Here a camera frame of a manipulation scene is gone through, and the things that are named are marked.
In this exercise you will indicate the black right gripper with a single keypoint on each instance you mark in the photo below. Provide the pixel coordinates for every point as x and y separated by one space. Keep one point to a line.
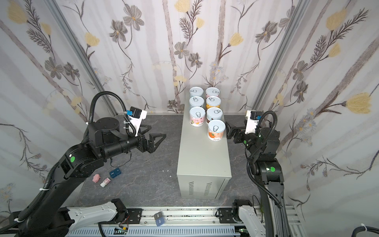
238 135

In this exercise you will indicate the pink labelled can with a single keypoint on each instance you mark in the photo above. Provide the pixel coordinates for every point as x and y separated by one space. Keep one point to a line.
212 91

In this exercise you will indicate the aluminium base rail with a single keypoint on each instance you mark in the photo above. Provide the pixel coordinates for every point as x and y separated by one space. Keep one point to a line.
247 221

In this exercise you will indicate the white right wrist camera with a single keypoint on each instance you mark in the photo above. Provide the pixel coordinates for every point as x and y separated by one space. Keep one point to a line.
252 119

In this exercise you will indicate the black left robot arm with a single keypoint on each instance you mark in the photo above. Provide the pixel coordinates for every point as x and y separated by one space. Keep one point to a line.
102 140

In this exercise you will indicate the small blue grey module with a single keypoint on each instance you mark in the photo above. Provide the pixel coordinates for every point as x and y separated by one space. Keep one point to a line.
159 218

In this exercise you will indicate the yellow labelled can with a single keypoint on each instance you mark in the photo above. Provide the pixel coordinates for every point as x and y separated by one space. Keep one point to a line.
213 101

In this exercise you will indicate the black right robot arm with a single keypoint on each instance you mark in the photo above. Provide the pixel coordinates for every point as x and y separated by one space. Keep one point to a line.
261 141

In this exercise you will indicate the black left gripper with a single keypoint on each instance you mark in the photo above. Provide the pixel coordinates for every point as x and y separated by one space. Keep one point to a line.
142 143

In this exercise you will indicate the black corrugated cable corner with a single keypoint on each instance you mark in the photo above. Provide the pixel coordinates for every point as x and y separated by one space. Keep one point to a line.
364 228

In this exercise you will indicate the small pink object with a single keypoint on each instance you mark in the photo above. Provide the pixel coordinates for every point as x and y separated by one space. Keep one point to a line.
96 178

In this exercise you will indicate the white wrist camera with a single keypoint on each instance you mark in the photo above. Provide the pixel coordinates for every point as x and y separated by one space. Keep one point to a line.
252 119
133 120

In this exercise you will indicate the light blue labelled can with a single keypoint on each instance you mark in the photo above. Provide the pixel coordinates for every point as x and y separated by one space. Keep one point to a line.
196 91

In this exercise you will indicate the small blue box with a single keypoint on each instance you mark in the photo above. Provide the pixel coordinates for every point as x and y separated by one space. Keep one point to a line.
114 173

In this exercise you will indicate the teal can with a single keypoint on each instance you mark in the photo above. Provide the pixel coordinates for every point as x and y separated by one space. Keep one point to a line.
196 101
213 113

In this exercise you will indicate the small pink white bottle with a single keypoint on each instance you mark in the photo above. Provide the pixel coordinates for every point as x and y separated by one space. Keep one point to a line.
105 182

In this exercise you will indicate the white slotted cable duct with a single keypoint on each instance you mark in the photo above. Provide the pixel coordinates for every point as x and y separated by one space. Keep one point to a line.
175 231

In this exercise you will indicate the orange can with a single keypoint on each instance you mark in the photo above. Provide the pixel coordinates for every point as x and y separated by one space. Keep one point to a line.
216 129

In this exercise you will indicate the grey metal cabinet counter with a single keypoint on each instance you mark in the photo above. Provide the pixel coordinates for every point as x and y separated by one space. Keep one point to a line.
204 168

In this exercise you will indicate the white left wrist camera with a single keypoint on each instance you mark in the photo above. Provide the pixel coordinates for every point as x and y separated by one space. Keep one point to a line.
133 120

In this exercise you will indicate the pink can front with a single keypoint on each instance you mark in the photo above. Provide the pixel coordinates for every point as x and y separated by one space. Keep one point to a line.
197 116

